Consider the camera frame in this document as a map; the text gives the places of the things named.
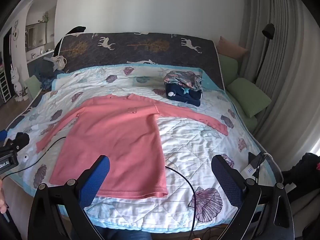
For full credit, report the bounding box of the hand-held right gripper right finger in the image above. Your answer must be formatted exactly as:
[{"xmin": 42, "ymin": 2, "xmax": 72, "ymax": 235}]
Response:
[{"xmin": 211, "ymin": 154, "xmax": 294, "ymax": 240}]

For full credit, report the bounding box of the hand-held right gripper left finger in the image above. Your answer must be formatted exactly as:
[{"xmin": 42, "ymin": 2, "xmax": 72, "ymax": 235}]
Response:
[{"xmin": 27, "ymin": 155, "xmax": 110, "ymax": 240}]

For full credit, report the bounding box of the pink long-sleeve shirt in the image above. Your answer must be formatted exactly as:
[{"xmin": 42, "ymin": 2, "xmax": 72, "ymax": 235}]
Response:
[{"xmin": 36, "ymin": 93, "xmax": 228, "ymax": 199}]

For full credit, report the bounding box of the heap of blue clothes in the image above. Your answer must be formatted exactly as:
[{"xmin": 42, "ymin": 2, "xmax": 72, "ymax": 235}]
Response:
[{"xmin": 34, "ymin": 57, "xmax": 67, "ymax": 90}]

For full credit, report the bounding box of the person's left hand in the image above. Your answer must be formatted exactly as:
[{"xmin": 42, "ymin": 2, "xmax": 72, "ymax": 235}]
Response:
[{"xmin": 0, "ymin": 180, "xmax": 8, "ymax": 214}]

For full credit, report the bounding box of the white power bank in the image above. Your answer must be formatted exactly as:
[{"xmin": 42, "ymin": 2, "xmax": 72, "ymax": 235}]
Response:
[{"xmin": 241, "ymin": 164, "xmax": 258, "ymax": 179}]

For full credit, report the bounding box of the white shell print quilt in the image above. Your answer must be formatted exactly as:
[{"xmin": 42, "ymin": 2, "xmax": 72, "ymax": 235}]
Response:
[{"xmin": 6, "ymin": 64, "xmax": 277, "ymax": 230}]

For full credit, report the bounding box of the person's leg in jeans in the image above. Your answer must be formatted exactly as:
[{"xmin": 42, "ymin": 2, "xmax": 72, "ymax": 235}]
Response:
[{"xmin": 96, "ymin": 226, "xmax": 153, "ymax": 240}]

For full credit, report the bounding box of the white shelf rack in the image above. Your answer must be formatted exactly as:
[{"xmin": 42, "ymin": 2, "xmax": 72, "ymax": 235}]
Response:
[{"xmin": 0, "ymin": 67, "xmax": 11, "ymax": 103}]

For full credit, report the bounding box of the white bear figurine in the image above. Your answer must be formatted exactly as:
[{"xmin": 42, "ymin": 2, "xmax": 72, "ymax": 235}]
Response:
[{"xmin": 10, "ymin": 66, "xmax": 23, "ymax": 102}]

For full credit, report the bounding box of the black bag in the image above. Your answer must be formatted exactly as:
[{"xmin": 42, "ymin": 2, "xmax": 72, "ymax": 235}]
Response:
[{"xmin": 280, "ymin": 152, "xmax": 320, "ymax": 203}]

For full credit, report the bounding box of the large green pillow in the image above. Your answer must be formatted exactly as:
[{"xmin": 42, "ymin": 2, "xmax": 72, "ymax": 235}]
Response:
[{"xmin": 226, "ymin": 77, "xmax": 272, "ymax": 118}]

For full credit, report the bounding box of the folded navy star garment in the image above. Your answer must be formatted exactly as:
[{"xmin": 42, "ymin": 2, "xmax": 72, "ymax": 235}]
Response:
[{"xmin": 165, "ymin": 82, "xmax": 202, "ymax": 107}]

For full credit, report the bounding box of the white handbag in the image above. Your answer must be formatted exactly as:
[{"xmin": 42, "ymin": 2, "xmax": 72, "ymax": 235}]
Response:
[{"xmin": 51, "ymin": 55, "xmax": 67, "ymax": 71}]

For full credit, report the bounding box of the folded floral garment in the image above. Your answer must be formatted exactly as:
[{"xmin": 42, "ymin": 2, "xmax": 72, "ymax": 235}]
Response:
[{"xmin": 164, "ymin": 70, "xmax": 203, "ymax": 90}]

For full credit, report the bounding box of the small green pillow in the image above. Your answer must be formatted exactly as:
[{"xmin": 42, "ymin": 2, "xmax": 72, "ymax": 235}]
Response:
[{"xmin": 219, "ymin": 55, "xmax": 239, "ymax": 87}]

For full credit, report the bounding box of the pink pillow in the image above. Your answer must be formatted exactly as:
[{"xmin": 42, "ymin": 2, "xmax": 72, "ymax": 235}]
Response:
[{"xmin": 216, "ymin": 36, "xmax": 249, "ymax": 60}]

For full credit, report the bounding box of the dark deer print bedspread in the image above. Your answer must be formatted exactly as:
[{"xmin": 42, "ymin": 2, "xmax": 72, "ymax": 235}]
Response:
[{"xmin": 6, "ymin": 32, "xmax": 225, "ymax": 130}]

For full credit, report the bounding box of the grey curtain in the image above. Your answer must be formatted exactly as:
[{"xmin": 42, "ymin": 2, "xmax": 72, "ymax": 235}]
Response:
[{"xmin": 237, "ymin": 0, "xmax": 320, "ymax": 155}]

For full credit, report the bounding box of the black garment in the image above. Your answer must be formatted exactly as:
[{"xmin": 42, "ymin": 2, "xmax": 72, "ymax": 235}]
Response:
[{"xmin": 55, "ymin": 26, "xmax": 87, "ymax": 55}]

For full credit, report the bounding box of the black floor lamp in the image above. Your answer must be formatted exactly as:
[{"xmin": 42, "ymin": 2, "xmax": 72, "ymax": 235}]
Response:
[{"xmin": 254, "ymin": 23, "xmax": 275, "ymax": 84}]

